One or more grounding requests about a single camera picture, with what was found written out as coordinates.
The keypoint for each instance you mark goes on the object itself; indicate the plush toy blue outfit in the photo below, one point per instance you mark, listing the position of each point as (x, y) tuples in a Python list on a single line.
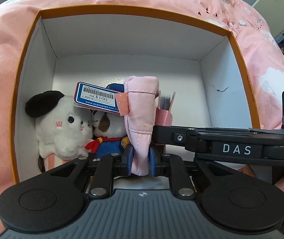
[(107, 142)]

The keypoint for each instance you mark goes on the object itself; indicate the white dog plush black ear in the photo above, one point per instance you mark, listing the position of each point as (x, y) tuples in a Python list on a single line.
[(59, 129)]

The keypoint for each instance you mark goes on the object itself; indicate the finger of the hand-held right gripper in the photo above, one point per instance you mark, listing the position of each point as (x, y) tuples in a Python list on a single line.
[(169, 135)]

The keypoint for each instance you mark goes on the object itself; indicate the pink fabric pouch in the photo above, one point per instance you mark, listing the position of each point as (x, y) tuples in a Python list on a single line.
[(139, 109)]

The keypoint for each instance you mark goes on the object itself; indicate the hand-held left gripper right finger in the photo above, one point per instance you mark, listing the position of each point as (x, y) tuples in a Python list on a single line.
[(152, 163)]

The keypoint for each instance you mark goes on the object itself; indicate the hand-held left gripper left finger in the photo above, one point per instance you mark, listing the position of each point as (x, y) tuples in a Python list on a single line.
[(130, 161)]

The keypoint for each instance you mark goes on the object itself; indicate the white box with orange rim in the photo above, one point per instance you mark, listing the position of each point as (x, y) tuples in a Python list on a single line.
[(132, 42)]

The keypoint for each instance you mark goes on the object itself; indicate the blue white paper tag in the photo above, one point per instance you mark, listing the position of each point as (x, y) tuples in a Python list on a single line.
[(94, 97)]

